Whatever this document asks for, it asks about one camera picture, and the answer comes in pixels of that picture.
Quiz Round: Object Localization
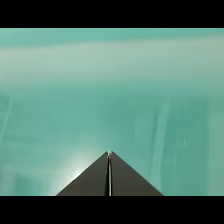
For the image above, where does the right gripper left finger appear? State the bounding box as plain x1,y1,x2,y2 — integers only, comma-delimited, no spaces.
55,151,110,197

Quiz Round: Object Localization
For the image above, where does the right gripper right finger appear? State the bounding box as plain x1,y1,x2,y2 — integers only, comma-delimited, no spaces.
108,151,164,197

